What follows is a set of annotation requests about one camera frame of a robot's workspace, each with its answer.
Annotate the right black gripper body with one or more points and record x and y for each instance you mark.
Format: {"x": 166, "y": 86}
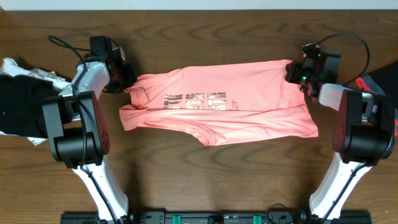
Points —
{"x": 301, "y": 76}

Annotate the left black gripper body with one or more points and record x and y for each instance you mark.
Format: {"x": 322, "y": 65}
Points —
{"x": 124, "y": 78}

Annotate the pink printed shirt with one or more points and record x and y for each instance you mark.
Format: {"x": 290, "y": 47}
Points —
{"x": 221, "y": 104}

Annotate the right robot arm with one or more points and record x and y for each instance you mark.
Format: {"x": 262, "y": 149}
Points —
{"x": 364, "y": 133}

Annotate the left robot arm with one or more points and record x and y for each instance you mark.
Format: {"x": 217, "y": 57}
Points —
{"x": 77, "y": 131}

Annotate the red grey black garment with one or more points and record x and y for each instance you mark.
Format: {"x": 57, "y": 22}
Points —
{"x": 382, "y": 81}

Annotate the black folded garment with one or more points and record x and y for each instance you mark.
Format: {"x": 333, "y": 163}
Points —
{"x": 22, "y": 98}

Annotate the white patterned garment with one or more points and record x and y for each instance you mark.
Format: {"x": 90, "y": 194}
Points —
{"x": 10, "y": 68}

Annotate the black mounting rail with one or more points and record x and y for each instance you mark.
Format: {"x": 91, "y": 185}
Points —
{"x": 275, "y": 215}

